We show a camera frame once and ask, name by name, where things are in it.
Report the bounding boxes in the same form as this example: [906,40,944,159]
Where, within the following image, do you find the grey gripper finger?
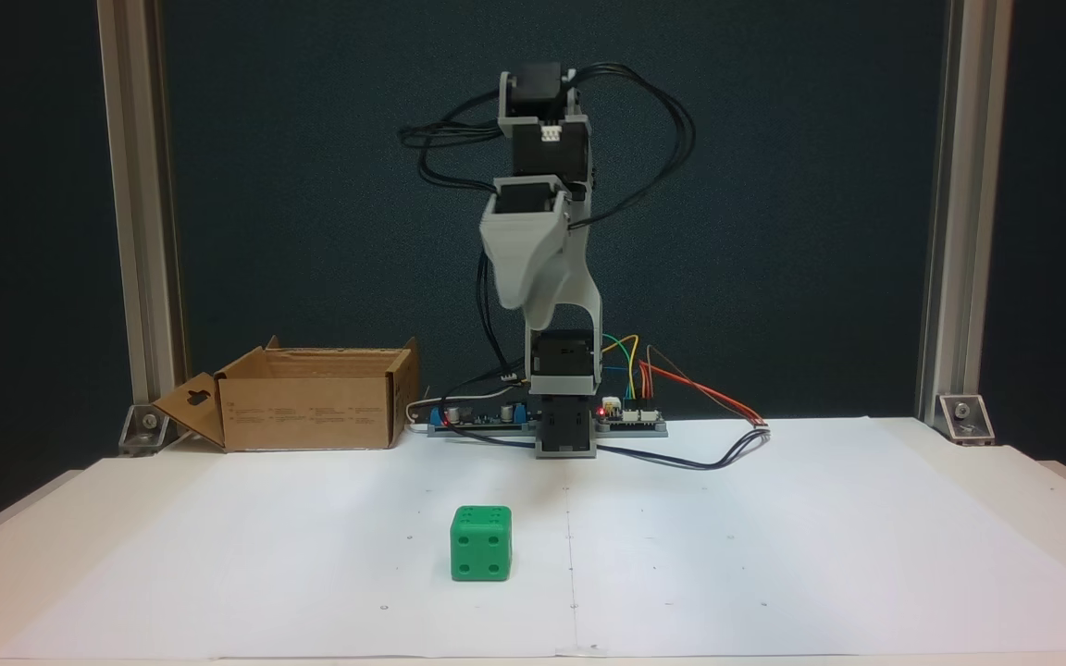
[482,233,543,312]
[524,231,569,332]

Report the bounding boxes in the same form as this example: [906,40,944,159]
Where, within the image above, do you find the green dice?
[450,504,513,583]

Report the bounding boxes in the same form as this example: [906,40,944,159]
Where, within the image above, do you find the blue power circuit board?
[427,400,539,438]

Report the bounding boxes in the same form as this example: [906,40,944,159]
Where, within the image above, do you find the open cardboard box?
[152,336,420,453]

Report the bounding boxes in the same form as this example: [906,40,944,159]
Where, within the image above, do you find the yellow jumper wire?
[601,334,639,401]

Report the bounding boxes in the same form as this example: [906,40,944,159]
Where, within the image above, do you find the black cable with orange wires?
[440,345,771,473]

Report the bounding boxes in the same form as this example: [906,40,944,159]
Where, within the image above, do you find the controller board with jumper wires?
[596,396,668,438]

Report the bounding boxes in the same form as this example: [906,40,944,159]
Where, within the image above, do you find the aluminium frame post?
[914,0,1015,422]
[96,0,190,408]

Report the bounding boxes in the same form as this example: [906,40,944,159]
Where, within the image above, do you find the metal corner bracket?
[118,402,171,457]
[936,393,997,447]

